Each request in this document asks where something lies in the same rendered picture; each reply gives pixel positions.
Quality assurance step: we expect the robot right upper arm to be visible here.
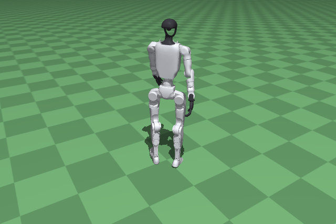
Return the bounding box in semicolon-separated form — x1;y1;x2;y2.
179;45;192;78

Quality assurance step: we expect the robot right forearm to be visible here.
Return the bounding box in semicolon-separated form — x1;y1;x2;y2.
186;69;195;98

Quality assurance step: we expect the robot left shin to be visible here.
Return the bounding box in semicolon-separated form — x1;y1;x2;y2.
151;123;160;157

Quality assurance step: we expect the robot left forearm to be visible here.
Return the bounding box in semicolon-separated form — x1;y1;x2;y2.
150;66;159;77

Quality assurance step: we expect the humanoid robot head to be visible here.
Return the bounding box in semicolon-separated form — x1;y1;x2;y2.
161;18;177;45

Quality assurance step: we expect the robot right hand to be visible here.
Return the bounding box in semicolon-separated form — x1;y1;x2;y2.
185;94;195;117

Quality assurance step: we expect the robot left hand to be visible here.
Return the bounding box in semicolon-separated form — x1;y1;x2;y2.
154;75;163;86

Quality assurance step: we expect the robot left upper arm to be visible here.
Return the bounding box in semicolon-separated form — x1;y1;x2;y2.
147;41;157;67

